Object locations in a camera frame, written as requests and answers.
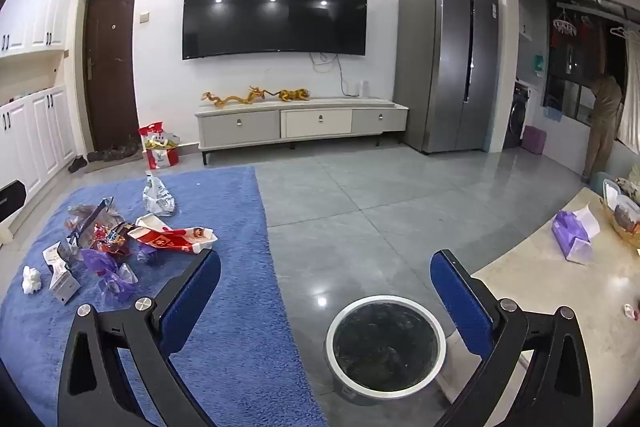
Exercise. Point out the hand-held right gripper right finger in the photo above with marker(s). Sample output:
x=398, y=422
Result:
x=462, y=302

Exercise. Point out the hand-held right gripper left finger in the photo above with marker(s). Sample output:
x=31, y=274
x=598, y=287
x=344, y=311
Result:
x=192, y=302

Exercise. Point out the round white-rimmed trash bin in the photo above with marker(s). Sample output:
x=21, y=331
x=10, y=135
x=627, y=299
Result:
x=385, y=347

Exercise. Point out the white tissue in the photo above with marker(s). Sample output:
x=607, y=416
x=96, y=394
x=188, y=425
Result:
x=31, y=279

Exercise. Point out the blue shaggy rug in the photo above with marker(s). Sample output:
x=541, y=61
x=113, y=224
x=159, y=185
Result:
x=240, y=307

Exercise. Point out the red white paper packaging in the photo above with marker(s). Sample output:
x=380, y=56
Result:
x=170, y=237

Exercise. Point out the purple plastic wrapper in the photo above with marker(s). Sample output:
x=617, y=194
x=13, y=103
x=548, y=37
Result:
x=107, y=274

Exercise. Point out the colourful snack packet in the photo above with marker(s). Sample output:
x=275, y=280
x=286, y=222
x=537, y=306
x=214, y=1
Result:
x=114, y=238

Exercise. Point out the white printed plastic bag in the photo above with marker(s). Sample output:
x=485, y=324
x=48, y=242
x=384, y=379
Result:
x=159, y=197

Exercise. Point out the purple tissue pack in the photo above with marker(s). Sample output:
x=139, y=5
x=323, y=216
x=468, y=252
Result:
x=570, y=234

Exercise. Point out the silver white carton packet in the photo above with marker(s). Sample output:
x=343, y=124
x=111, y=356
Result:
x=62, y=277

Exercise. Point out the red gift bag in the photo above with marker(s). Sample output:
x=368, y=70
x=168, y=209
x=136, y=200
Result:
x=161, y=152

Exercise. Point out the brown shoe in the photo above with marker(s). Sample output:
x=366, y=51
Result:
x=95, y=156
x=132, y=149
x=114, y=153

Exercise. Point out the purple box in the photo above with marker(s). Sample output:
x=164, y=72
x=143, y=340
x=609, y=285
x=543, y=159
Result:
x=534, y=140

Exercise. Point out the dark shoe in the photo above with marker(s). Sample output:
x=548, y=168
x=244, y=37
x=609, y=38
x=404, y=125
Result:
x=77, y=164

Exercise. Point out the pale blue container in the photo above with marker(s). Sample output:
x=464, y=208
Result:
x=600, y=184

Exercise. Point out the grey white television cabinet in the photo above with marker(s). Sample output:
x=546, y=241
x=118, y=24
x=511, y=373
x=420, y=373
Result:
x=240, y=127

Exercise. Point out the grey washing machine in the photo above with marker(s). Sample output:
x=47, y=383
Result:
x=517, y=117

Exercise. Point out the long gold dragon figurine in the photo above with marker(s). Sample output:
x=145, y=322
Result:
x=225, y=98

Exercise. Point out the black box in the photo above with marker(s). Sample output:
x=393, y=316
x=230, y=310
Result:
x=11, y=202

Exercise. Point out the short gold dragon figurine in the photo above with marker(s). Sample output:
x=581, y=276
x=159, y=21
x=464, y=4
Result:
x=257, y=94

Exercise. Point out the white lower shoe cabinet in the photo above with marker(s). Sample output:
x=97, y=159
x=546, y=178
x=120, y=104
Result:
x=40, y=137

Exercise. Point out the gold tiger figurine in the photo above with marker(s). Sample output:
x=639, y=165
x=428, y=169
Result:
x=294, y=95

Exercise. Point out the small white device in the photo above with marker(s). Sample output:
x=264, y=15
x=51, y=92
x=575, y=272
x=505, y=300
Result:
x=364, y=89

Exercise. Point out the silver double-door refrigerator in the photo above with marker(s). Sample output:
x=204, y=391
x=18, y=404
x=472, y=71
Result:
x=440, y=57

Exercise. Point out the dark brown entrance door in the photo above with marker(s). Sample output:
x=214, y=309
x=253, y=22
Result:
x=110, y=57

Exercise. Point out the pink clothes drying rack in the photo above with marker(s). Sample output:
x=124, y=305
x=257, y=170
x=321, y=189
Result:
x=565, y=26

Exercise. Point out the white clothes hanger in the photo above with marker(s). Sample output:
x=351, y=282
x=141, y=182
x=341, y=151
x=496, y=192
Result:
x=622, y=32

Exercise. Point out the wall light switch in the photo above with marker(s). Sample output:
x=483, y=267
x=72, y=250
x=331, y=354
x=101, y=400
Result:
x=145, y=18

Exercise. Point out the black wall television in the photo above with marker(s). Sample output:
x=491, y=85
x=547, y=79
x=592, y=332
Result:
x=275, y=7

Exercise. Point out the white upper wall cabinet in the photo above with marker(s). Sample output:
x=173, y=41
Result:
x=35, y=12

